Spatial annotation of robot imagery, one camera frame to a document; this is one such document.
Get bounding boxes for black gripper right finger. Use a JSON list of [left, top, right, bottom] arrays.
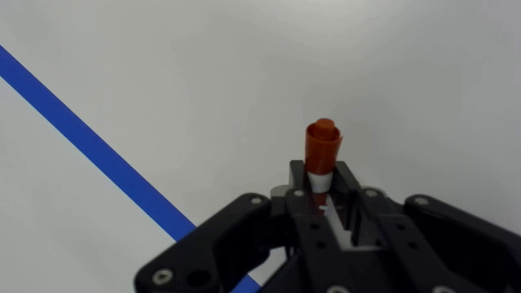
[[331, 161, 521, 293]]

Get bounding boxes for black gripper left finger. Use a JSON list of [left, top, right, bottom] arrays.
[[135, 159, 348, 293]]

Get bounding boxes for orange capped white marker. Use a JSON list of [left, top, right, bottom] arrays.
[[305, 117, 345, 215]]

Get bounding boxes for long blue tape strip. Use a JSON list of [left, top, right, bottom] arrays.
[[0, 44, 265, 293]]

